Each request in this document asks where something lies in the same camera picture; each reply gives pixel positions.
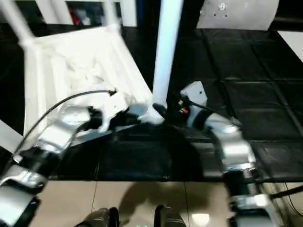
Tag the white plastic table leg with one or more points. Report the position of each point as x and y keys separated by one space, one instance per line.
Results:
x=9 y=137
x=112 y=14
x=19 y=21
x=165 y=47

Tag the white plastic table top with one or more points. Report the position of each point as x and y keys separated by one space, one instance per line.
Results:
x=47 y=66

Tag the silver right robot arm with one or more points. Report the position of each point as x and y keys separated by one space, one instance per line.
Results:
x=234 y=146

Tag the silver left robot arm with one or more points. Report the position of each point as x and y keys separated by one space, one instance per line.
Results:
x=54 y=132

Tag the black work mat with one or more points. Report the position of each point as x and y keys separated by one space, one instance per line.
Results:
x=248 y=82

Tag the black box with gold label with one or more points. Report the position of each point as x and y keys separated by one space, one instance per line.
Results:
x=146 y=11

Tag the white glass door cabinet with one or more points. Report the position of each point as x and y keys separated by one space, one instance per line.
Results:
x=127 y=11

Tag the grey left robot foot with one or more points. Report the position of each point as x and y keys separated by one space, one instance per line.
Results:
x=99 y=218

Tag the flat white board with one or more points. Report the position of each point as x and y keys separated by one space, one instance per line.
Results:
x=292 y=42

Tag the black metal stand bar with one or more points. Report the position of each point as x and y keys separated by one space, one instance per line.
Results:
x=286 y=192

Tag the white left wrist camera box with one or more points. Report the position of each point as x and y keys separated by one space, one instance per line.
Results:
x=111 y=106

